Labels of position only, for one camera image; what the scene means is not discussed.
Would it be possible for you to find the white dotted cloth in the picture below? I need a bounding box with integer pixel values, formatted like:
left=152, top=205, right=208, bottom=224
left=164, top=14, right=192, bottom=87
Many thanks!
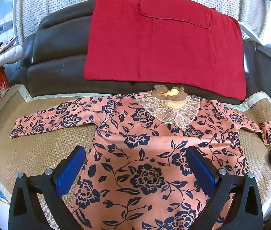
left=13, top=0, right=271, bottom=44

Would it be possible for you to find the white quilted cushion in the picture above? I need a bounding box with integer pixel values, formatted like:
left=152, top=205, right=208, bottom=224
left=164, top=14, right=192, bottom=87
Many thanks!
left=0, top=44, right=22, bottom=77

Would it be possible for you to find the red towel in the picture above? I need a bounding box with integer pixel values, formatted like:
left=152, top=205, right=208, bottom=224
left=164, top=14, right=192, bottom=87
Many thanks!
left=83, top=0, right=247, bottom=100

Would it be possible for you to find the woven straw mat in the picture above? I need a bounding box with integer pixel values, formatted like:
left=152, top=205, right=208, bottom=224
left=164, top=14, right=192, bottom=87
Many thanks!
left=0, top=84, right=271, bottom=221

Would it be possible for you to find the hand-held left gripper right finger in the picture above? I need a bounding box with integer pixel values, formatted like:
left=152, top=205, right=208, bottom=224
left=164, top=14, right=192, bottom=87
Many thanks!
left=185, top=146, right=264, bottom=230

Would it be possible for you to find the pink floral dress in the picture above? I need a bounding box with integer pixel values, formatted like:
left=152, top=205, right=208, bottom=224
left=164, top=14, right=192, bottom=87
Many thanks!
left=11, top=84, right=271, bottom=230

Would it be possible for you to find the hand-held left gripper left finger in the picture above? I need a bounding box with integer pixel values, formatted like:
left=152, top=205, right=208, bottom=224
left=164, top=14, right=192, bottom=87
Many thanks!
left=9, top=146, right=87, bottom=230

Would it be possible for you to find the grey metal frame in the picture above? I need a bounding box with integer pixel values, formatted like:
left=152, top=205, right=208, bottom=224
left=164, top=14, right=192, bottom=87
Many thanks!
left=241, top=26, right=271, bottom=79

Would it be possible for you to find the dark brown leather sofa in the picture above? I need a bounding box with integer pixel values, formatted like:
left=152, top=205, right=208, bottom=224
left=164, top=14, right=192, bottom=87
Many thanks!
left=13, top=2, right=253, bottom=106

